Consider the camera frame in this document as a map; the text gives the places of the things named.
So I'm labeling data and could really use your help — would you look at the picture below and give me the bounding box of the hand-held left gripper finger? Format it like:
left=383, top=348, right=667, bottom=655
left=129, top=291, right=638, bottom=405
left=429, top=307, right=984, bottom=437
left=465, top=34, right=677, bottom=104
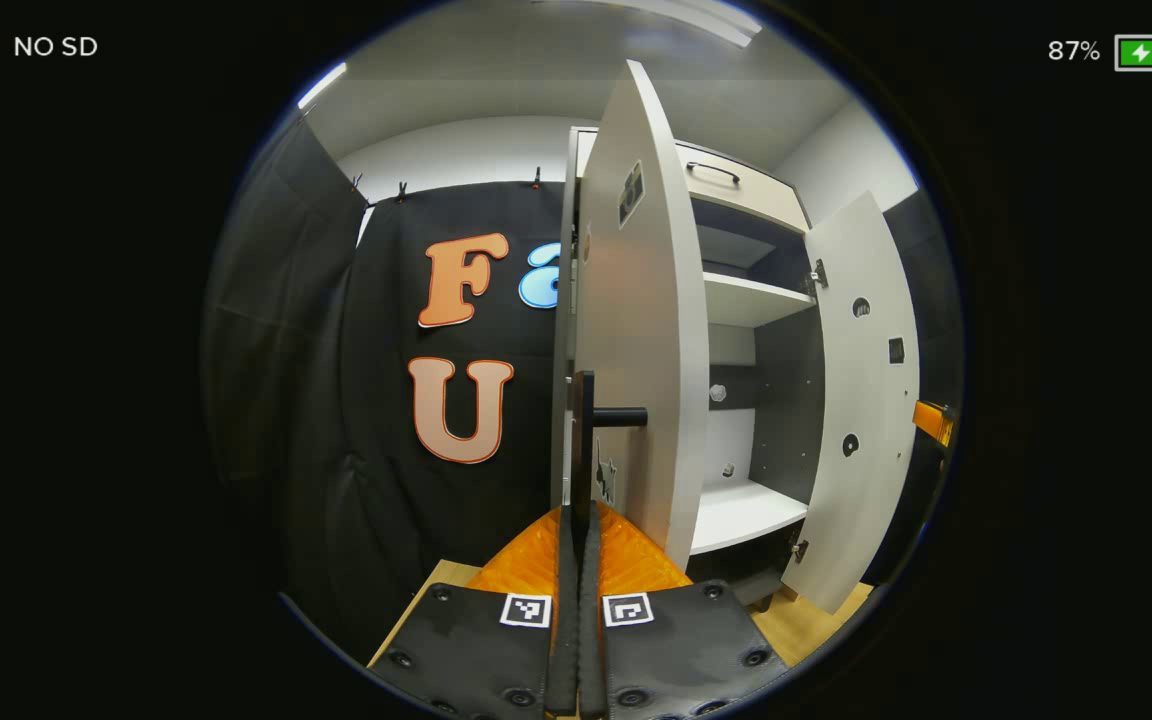
left=366, top=505, right=582, bottom=720
left=579, top=500, right=795, bottom=720

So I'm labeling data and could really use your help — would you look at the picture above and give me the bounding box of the light grey cabinet door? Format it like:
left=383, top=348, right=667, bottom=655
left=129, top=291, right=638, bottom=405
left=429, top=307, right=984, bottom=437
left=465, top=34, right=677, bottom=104
left=781, top=192, right=922, bottom=614
left=572, top=60, right=712, bottom=576

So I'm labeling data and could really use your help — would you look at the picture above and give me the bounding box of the grey double-door shoe cabinet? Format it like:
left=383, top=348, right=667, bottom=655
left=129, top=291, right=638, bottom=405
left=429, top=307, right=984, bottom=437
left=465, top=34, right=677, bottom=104
left=548, top=125, right=827, bottom=611

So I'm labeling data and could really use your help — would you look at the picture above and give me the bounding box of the black door handle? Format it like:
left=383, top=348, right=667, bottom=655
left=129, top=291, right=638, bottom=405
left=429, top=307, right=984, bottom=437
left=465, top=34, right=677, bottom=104
left=571, top=372, right=649, bottom=546

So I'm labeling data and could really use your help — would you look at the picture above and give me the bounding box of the white cabinet shelf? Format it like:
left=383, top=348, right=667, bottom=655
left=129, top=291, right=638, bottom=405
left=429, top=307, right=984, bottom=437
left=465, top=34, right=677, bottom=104
left=704, top=272, right=817, bottom=329
left=691, top=480, right=809, bottom=556

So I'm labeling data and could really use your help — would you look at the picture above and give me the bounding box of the light grey cabinet drawer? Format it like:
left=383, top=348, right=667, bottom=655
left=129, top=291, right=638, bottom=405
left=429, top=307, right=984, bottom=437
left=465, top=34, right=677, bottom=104
left=576, top=130, right=812, bottom=236

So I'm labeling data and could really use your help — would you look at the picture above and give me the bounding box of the black backdrop cloth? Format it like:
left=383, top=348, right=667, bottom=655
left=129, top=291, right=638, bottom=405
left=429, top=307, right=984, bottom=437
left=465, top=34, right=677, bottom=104
left=201, top=115, right=967, bottom=661

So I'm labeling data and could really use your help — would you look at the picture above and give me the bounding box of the wide ceiling light panel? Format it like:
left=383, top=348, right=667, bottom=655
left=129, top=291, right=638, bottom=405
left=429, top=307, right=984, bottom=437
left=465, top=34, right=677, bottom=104
left=626, top=0, right=762, bottom=48

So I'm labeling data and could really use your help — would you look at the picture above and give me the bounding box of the narrow ceiling light strip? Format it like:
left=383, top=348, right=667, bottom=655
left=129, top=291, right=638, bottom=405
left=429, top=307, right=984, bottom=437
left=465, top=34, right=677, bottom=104
left=296, top=62, right=349, bottom=111

